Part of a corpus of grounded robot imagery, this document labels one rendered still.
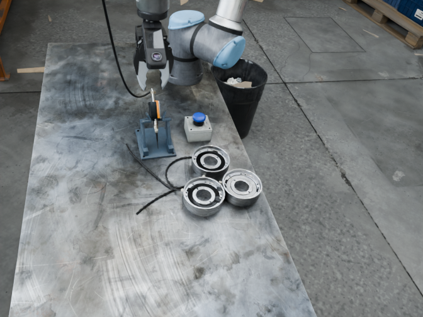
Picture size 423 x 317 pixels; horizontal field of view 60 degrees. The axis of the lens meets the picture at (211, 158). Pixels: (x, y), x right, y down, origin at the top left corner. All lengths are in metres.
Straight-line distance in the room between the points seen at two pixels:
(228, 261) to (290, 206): 1.25
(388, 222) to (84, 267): 1.76
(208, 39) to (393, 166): 1.73
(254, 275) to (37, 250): 0.48
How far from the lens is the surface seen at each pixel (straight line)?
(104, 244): 0.89
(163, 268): 0.85
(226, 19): 1.22
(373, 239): 2.15
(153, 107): 1.03
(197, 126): 1.10
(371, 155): 2.63
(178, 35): 1.28
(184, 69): 1.33
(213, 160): 1.04
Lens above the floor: 1.54
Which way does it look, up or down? 44 degrees down
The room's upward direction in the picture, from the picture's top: 9 degrees clockwise
